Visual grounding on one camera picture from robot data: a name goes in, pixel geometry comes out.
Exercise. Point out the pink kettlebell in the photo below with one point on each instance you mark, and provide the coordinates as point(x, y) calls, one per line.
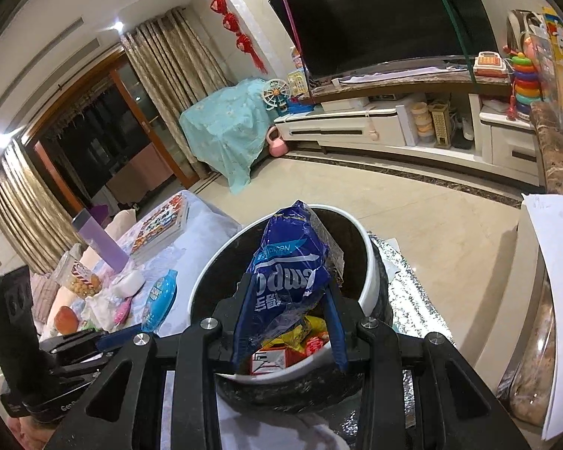
point(277, 143)

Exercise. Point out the pink small wrapper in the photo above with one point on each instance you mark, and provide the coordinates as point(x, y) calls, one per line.
point(123, 311)

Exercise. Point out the white paper sheets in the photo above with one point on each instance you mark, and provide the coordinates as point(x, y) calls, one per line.
point(560, 290)

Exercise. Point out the light blue snack packet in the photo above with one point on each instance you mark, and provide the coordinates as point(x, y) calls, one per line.
point(159, 300)

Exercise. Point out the yellow green toy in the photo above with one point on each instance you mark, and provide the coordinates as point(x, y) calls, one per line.
point(298, 84)

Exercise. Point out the yellow slotted box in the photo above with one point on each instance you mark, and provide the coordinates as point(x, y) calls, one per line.
point(441, 124)

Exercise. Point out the red apple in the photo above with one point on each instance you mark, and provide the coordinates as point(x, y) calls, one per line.
point(65, 321)

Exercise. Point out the red heart hanging decoration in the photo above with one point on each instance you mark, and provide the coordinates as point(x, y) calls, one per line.
point(216, 2)

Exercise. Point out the dark blue plastic wrapper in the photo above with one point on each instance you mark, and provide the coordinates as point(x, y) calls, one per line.
point(286, 262)

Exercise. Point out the white red carton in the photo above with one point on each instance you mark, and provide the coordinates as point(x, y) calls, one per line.
point(272, 358)

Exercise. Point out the yellow snack packet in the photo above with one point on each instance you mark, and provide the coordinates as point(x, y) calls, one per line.
point(309, 328)

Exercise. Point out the red snack packet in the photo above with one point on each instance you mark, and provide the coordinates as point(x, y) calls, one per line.
point(316, 343)

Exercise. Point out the black flat television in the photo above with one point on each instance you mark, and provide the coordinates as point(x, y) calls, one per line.
point(380, 18)

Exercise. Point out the striped pink pillow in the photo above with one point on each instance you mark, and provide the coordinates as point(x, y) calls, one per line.
point(40, 290)

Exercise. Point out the white trash bin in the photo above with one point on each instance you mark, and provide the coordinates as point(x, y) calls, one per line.
point(371, 269)

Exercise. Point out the stack of colourful books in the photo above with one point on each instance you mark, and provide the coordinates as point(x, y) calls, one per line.
point(162, 225)

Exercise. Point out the wooden sliding glass door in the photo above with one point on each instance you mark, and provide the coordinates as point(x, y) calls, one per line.
point(98, 150)

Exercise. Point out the white ferris wheel toy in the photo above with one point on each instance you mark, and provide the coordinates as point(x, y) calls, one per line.
point(274, 93)

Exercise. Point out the green small box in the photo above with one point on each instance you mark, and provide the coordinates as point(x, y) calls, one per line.
point(88, 326)

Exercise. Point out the black bin bag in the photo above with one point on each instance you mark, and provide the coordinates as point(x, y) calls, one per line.
point(286, 391)

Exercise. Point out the purple bottle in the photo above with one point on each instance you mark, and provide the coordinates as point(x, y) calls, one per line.
point(108, 248)

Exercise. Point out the marble side table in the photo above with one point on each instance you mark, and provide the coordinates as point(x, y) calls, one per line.
point(556, 150)

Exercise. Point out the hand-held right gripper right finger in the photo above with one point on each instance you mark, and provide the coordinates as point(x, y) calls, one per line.
point(338, 333)

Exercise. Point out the ceiling air vent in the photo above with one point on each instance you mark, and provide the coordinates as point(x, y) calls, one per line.
point(42, 58)
point(70, 72)

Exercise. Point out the teal cloth cover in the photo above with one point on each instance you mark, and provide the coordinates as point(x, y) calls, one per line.
point(220, 131)

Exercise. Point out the colourful toy house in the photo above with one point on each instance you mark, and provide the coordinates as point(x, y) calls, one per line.
point(296, 60)

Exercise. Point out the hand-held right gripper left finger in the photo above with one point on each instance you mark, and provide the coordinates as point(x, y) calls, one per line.
point(241, 328)

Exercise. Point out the silver foil mat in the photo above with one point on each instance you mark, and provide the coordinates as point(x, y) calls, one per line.
point(417, 318)

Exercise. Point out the person's left hand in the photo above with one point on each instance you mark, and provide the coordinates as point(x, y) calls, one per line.
point(28, 433)

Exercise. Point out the gold curtain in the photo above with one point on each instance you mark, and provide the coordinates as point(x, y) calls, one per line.
point(178, 56)
point(28, 206)

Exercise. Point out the pink ribbon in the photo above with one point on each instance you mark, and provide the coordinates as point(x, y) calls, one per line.
point(294, 33)

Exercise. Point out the stacked yellow white containers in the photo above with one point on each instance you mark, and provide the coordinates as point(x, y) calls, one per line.
point(418, 124)

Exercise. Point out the toy cash register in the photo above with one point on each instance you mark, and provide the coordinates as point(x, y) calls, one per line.
point(489, 63)

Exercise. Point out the white tissue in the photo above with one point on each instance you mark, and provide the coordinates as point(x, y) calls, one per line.
point(101, 304)

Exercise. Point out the clear jar of snack balls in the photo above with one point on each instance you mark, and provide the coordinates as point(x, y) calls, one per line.
point(82, 283)

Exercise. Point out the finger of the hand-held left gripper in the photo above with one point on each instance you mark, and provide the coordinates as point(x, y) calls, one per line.
point(115, 341)
point(75, 363)

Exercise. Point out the white television cabinet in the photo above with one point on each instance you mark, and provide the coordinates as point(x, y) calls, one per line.
point(347, 131)

